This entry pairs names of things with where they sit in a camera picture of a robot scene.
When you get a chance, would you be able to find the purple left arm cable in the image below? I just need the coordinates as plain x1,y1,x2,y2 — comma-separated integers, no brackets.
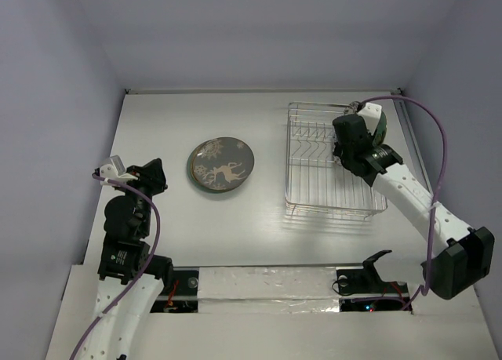
70,174,162,360

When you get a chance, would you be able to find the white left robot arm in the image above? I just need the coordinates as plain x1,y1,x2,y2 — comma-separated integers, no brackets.
70,155,173,359

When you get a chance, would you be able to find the green rimmed plate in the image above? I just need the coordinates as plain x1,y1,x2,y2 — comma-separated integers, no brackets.
373,110,387,146

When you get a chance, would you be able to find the foil covered front block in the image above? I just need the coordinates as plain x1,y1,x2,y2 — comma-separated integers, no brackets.
197,267,340,315

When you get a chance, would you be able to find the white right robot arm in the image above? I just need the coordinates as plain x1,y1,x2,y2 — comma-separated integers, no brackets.
333,114,495,300

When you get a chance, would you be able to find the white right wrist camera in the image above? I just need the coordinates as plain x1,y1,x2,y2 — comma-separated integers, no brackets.
356,103,383,134

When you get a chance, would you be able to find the plain teal plate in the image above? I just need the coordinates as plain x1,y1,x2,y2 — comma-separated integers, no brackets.
186,138,254,198

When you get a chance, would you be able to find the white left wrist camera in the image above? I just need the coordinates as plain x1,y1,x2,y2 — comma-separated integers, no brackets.
96,155,136,186

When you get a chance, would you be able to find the wire dish rack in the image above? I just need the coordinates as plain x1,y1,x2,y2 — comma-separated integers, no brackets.
286,101,388,220

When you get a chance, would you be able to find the grey reindeer pattern plate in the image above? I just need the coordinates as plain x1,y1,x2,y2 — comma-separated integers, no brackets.
191,136,256,192

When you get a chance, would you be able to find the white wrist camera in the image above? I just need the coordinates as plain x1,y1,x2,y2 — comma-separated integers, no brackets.
356,103,383,134
96,155,136,186

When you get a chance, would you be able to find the beige leaf pattern plate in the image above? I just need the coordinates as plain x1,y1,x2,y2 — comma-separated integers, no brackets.
187,143,203,190

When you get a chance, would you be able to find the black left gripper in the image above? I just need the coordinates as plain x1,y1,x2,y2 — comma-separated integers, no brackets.
116,157,169,235

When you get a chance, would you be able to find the blue floral white plate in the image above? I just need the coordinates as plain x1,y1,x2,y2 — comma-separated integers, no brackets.
344,101,362,115

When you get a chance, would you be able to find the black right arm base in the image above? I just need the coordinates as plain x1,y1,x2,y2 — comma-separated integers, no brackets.
331,250,401,297

